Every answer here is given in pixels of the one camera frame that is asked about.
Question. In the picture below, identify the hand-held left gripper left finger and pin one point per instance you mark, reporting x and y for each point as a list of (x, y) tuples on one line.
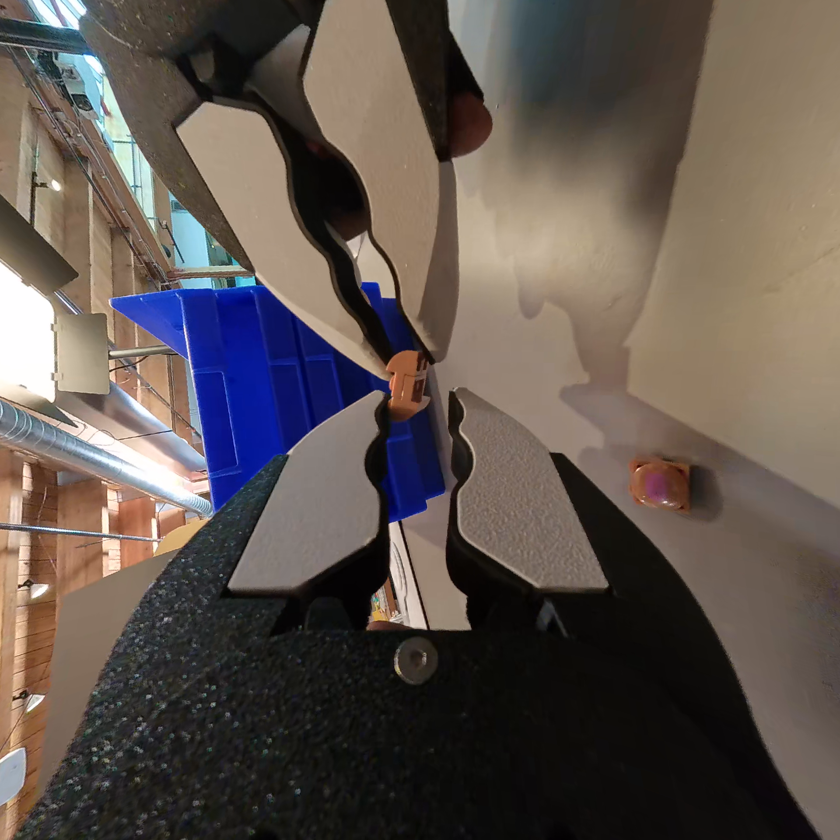
[(309, 519)]

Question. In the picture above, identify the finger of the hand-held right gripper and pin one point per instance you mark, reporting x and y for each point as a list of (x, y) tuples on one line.
[(381, 145), (276, 223)]

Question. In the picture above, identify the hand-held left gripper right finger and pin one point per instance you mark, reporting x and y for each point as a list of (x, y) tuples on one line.
[(525, 512)]

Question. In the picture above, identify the small orange brick assembly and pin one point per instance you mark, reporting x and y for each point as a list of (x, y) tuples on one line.
[(407, 381)]

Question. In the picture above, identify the grey desk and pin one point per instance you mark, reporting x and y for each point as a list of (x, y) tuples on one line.
[(591, 263)]

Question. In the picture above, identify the person's right hand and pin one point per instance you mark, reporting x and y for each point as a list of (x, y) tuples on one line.
[(467, 125)]

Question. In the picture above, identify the small brown brick piece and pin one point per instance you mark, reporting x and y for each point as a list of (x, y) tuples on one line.
[(659, 483)]

